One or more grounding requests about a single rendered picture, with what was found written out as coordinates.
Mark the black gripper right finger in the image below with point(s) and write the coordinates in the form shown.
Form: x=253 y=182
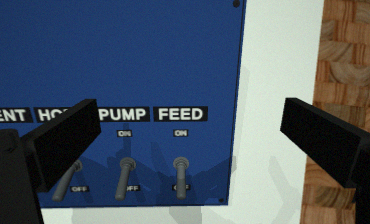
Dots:
x=338 y=147

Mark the blue switch panel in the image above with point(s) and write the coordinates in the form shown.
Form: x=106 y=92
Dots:
x=165 y=74

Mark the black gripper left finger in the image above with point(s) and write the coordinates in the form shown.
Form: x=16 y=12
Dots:
x=35 y=162

